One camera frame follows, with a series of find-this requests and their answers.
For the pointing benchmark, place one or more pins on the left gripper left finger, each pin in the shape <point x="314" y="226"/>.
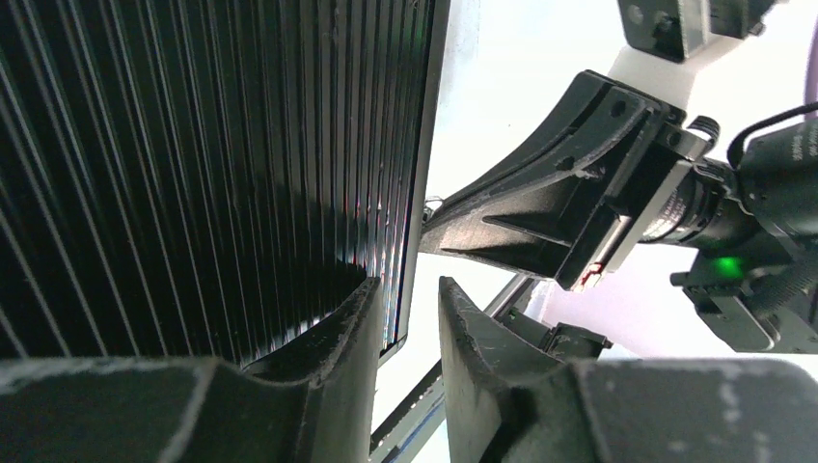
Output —
<point x="309" y="401"/>

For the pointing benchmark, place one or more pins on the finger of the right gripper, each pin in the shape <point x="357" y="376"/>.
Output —
<point x="592" y="150"/>
<point x="526" y="244"/>

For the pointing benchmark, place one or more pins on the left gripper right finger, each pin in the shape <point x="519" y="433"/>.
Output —
<point x="507" y="401"/>

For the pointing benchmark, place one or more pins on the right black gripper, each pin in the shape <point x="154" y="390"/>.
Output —
<point x="752" y="220"/>

